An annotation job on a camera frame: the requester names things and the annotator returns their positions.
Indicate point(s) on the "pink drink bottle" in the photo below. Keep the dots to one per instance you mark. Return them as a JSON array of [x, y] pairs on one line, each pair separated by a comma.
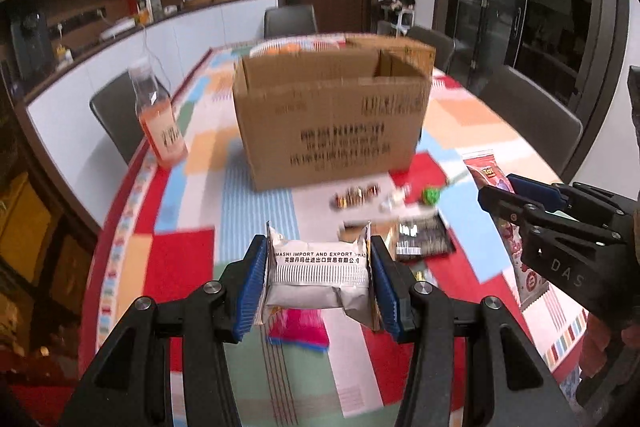
[[156, 115]]

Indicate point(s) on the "small white wrapped candy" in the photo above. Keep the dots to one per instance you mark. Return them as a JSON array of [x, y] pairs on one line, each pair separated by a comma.
[[396, 198]]

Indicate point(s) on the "brown cardboard box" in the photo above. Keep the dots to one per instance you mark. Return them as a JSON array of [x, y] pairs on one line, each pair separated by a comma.
[[309, 117]]

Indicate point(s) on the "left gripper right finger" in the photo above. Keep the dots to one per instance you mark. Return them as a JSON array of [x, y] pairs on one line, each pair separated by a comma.
[[507, 382]]

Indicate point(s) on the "grey chair far end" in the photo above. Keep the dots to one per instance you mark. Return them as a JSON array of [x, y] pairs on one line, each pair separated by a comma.
[[290, 21]]

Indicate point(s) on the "grey chair left side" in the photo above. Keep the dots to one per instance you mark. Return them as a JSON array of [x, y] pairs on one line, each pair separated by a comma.
[[116, 107]]

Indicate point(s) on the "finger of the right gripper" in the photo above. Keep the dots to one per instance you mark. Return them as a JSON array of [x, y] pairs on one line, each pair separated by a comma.
[[593, 223], [562, 197]]

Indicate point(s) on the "white snack packet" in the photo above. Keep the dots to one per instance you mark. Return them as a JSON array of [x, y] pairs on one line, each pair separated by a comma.
[[316, 276]]

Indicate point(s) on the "grey chair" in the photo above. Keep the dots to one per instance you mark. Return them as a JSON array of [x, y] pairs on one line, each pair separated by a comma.
[[116, 107], [546, 124]]

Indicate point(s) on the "gold wrapped candies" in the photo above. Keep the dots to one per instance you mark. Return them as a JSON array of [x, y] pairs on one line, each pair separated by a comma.
[[355, 196]]

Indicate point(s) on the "red snack bag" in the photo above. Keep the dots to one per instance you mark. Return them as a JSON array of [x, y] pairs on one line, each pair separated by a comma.
[[527, 286]]

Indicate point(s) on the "grey chair right side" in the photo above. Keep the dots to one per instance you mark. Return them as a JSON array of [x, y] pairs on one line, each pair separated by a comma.
[[546, 124]]

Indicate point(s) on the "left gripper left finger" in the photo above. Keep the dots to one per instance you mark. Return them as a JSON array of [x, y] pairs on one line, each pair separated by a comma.
[[128, 381]]

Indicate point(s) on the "black snack packet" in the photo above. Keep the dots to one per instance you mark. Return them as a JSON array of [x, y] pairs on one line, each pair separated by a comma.
[[420, 237]]

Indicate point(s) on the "pink packet under gripper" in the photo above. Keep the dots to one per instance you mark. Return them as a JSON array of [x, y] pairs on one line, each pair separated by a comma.
[[301, 328]]

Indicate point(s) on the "black water dispenser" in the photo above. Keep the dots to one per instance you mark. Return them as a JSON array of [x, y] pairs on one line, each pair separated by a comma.
[[33, 49]]

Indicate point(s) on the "colourful patchwork tablecloth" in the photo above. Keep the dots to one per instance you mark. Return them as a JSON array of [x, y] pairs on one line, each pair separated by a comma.
[[169, 232]]

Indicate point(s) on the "green lollipop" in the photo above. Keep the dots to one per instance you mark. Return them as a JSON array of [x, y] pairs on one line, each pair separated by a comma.
[[430, 195]]

